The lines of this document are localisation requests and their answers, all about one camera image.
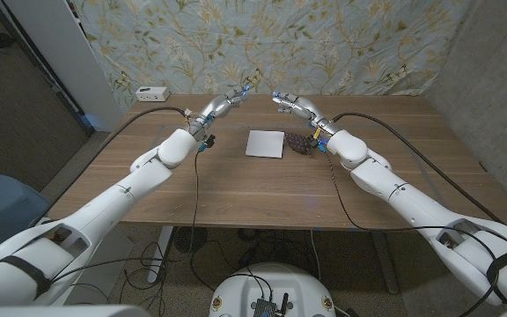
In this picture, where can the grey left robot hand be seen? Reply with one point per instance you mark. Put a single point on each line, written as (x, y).
(216, 110)

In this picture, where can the black round floor fan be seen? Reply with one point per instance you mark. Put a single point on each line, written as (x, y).
(189, 240)

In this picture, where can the floral printed backdrop cloth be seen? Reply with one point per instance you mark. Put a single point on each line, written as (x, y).
(280, 44)

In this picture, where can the white cabinet panel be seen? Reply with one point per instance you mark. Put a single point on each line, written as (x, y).
(68, 57)

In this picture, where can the black module on torso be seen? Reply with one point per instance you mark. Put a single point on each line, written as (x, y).
(264, 308)

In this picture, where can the blue chair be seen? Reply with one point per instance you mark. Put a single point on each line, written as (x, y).
(7, 202)

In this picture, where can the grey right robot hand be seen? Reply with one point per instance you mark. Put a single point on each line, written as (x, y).
(306, 110)

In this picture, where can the purple toy grapes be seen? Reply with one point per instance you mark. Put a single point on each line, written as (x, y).
(298, 143)

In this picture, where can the white table leg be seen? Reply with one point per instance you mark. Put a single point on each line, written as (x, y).
(161, 255)

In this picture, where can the white paper sheet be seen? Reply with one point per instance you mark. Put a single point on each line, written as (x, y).
(265, 143)

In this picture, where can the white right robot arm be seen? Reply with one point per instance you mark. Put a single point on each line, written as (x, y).
(412, 202)

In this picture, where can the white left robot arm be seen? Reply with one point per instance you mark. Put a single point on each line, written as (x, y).
(95, 211)

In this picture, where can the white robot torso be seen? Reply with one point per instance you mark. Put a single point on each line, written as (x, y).
(244, 286)

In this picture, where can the white power strip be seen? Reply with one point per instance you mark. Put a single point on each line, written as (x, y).
(152, 93)

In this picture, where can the grey table leg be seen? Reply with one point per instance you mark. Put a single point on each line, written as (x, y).
(385, 264)

